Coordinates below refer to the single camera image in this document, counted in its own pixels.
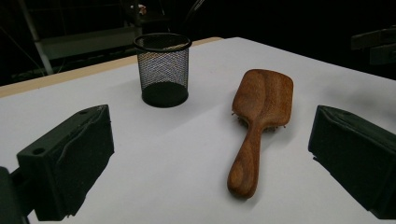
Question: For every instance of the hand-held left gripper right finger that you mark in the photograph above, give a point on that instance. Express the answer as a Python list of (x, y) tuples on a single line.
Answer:
[(358, 158)]

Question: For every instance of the black mesh pen cup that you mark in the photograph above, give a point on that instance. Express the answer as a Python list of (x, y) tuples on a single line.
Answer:
[(165, 95)]

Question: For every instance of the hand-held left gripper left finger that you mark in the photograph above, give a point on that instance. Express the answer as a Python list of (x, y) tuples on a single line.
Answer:
[(71, 161)]

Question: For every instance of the brown wooden hairbrush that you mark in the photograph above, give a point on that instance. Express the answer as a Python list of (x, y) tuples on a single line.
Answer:
[(263, 96)]

